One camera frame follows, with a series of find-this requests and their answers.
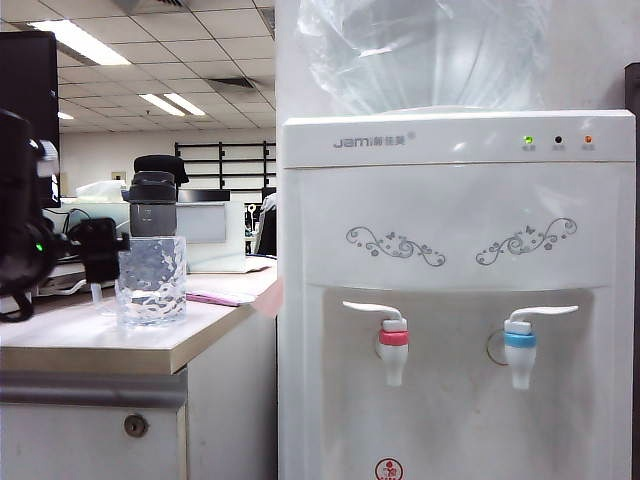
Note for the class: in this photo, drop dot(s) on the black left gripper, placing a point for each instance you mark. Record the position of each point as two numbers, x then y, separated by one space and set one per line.
37 250

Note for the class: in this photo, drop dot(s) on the clear textured plastic mug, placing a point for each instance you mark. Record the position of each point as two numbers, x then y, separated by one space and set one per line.
152 280

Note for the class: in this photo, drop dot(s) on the blue cold water tap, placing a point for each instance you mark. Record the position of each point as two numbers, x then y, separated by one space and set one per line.
520 345

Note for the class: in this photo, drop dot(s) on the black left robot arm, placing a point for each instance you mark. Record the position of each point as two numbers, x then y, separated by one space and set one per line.
15 200

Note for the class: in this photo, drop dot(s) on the smoky transparent water bottle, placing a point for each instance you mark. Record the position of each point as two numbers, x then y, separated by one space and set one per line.
152 215

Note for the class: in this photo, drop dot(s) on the white desk drawer cabinet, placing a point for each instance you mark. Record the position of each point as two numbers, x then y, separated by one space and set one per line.
75 450

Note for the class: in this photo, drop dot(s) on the red hot water tap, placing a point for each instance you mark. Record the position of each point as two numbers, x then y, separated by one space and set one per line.
392 340

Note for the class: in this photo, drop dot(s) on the white water dispenser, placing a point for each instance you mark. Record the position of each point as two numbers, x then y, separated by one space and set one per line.
450 225

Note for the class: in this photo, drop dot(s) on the plastic-wrapped water jug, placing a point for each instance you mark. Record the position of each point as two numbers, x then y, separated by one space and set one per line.
425 60

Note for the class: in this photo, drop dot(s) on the white monitor riser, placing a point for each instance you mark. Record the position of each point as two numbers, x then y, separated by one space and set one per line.
65 285

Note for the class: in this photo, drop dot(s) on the black padded headrest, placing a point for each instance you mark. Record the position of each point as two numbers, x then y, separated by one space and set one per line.
160 162

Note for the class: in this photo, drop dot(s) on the twin tube ceiling light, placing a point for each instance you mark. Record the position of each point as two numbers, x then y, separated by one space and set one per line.
172 104

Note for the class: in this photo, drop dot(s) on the black computer monitor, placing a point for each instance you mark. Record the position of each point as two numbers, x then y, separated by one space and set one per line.
30 100

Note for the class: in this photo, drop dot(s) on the round drawer lock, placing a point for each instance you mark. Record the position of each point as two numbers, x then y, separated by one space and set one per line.
135 426

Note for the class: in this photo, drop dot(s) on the long ceiling light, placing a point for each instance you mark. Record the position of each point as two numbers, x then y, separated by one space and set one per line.
75 42

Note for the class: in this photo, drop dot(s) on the ceiling air vent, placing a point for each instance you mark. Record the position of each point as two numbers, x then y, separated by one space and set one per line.
232 83

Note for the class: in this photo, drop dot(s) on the wall socket plate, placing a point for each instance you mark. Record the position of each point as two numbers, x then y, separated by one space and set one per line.
118 175

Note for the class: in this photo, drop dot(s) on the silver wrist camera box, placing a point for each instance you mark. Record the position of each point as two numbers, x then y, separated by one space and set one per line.
47 160

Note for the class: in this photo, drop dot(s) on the black wall rack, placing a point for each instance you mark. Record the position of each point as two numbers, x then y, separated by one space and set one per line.
225 160

